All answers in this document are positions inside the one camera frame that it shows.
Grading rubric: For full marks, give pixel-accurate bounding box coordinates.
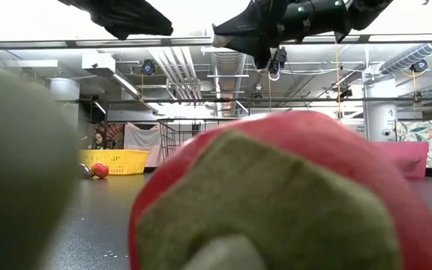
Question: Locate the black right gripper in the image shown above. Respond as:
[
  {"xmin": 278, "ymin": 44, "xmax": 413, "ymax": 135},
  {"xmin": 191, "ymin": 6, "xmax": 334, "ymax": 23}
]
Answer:
[{"xmin": 214, "ymin": 0, "xmax": 352, "ymax": 71}]

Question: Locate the red bell pepper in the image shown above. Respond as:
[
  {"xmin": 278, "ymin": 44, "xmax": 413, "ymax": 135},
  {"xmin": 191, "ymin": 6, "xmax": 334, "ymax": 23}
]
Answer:
[{"xmin": 127, "ymin": 109, "xmax": 432, "ymax": 270}]

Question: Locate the small red tomato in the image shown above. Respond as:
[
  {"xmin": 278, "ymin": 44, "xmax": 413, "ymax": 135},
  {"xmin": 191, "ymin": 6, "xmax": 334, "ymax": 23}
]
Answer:
[{"xmin": 90, "ymin": 161, "xmax": 110, "ymax": 180}]

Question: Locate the dark purple round vegetable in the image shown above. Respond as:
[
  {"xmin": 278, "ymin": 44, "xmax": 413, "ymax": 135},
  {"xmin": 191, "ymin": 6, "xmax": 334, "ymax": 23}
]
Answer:
[{"xmin": 79, "ymin": 163, "xmax": 94, "ymax": 180}]

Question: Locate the long red pepper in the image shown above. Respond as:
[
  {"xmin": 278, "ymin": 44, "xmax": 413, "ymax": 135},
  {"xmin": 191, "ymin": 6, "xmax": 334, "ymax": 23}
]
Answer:
[{"xmin": 0, "ymin": 70, "xmax": 86, "ymax": 270}]

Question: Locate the white ceiling air unit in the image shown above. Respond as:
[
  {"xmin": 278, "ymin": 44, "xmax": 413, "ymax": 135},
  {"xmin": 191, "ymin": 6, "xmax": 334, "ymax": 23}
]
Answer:
[{"xmin": 81, "ymin": 50, "xmax": 116, "ymax": 78}]

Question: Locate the overhead beam with light panels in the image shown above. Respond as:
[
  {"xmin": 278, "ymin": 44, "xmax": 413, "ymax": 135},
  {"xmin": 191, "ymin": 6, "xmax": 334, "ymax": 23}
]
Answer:
[{"xmin": 0, "ymin": 34, "xmax": 432, "ymax": 50}]

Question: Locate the white hanging cloth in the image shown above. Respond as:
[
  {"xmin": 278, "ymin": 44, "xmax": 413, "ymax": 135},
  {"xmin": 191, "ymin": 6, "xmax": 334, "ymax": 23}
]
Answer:
[{"xmin": 123, "ymin": 121, "xmax": 162, "ymax": 168}]

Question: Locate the person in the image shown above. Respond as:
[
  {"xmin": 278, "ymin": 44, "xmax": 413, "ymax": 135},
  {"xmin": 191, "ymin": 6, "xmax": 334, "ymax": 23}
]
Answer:
[{"xmin": 87, "ymin": 129, "xmax": 109, "ymax": 151}]

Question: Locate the yellow plastic basket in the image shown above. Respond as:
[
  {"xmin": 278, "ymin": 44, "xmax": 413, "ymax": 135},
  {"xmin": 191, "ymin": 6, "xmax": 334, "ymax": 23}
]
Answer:
[{"xmin": 79, "ymin": 148, "xmax": 151, "ymax": 176}]

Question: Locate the white cylindrical column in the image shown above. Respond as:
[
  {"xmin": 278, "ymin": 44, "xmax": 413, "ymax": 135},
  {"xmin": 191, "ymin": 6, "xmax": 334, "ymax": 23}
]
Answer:
[{"xmin": 363, "ymin": 84, "xmax": 399, "ymax": 143}]

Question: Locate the leaf pattern panel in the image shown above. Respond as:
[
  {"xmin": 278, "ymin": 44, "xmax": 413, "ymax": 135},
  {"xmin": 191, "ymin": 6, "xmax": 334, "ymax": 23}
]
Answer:
[{"xmin": 395, "ymin": 118, "xmax": 432, "ymax": 169}]

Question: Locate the pink plastic bin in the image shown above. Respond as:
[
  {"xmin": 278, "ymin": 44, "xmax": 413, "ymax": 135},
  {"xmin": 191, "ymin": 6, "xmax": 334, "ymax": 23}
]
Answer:
[{"xmin": 373, "ymin": 140, "xmax": 430, "ymax": 180}]

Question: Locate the black overhead camera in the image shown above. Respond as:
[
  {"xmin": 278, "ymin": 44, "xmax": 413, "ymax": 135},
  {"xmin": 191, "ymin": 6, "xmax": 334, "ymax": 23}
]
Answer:
[{"xmin": 268, "ymin": 46, "xmax": 289, "ymax": 82}]

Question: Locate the silver ribbed ventilation duct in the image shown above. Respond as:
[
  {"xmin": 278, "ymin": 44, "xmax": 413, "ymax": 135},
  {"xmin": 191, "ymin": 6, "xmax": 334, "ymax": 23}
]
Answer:
[{"xmin": 210, "ymin": 50, "xmax": 248, "ymax": 118}]

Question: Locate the copper wire basket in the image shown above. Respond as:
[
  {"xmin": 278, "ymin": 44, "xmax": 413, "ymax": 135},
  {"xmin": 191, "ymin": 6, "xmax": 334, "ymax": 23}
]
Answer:
[{"xmin": 157, "ymin": 118, "xmax": 221, "ymax": 161}]

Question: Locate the silver flexible duct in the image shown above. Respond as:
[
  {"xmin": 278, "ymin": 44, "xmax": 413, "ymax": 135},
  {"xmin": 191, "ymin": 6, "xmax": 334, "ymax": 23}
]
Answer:
[{"xmin": 379, "ymin": 42, "xmax": 432, "ymax": 76}]

